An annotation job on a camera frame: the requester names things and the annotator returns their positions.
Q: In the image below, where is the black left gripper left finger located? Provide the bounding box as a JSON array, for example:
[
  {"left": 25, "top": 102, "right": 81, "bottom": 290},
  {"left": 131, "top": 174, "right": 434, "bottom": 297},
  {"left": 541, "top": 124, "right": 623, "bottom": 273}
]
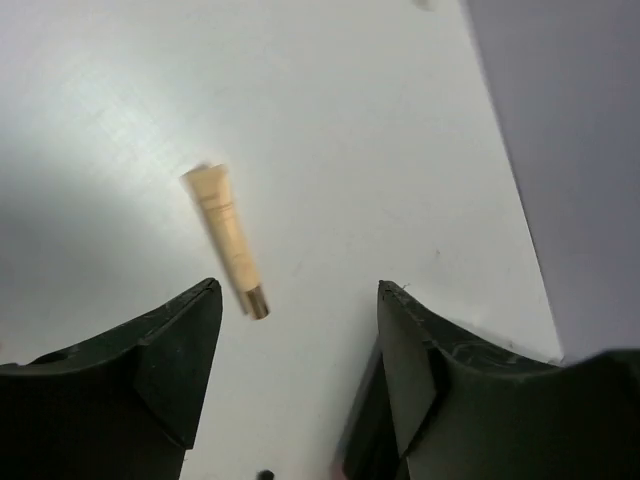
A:
[{"left": 1, "top": 278, "right": 223, "bottom": 479}]

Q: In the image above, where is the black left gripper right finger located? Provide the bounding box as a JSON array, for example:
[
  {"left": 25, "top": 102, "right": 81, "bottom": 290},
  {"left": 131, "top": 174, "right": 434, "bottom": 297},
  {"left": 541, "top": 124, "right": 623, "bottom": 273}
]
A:
[{"left": 335, "top": 281, "right": 639, "bottom": 479}]

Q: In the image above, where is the slim beige concealer tube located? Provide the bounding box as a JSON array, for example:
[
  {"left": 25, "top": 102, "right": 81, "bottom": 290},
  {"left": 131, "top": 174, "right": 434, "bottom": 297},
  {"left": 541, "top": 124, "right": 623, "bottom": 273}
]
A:
[{"left": 183, "top": 164, "right": 270, "bottom": 320}]

